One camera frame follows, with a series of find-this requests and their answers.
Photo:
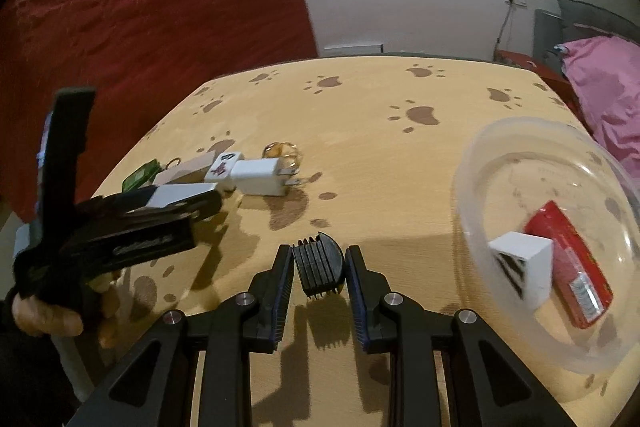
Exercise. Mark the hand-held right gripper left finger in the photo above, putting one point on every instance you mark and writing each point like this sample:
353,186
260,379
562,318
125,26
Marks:
284,297

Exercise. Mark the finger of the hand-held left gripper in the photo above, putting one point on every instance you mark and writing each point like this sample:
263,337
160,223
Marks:
180,196
207,207

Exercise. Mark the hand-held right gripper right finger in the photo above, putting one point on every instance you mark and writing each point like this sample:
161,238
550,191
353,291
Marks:
356,302

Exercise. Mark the brown wooden block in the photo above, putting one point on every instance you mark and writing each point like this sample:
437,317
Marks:
185,171

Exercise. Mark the black ribbed plastic cap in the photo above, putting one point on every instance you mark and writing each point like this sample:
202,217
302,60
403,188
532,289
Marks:
320,267

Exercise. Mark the white charger plug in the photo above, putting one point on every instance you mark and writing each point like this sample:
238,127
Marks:
257,177

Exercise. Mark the white cube with black stripes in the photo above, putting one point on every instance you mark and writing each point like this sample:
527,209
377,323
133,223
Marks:
520,249

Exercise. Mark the clear plastic bowl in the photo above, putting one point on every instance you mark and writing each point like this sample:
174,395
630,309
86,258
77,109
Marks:
500,187

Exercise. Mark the red packet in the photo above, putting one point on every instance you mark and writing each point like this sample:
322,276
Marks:
575,262

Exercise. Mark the person's left forearm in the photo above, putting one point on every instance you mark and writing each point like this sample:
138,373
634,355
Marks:
25,372

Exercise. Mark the person's left hand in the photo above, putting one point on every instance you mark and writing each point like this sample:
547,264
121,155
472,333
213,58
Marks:
40,314

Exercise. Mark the white mahjong tile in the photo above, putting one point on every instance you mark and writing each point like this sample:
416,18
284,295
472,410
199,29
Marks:
222,169

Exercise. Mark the paw print tablecloth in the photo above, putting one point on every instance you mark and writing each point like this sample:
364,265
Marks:
380,157

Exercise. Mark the red curtain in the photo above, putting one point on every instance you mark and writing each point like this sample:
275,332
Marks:
150,32

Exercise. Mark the white baseboard unit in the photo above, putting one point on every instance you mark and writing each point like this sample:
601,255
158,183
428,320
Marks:
352,48

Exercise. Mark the grey headboard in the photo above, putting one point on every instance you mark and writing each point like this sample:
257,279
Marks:
545,37

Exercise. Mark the pink duvet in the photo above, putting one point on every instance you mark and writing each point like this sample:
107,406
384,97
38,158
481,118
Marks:
605,77

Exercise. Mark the grey cushion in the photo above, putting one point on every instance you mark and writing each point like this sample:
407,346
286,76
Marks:
595,14

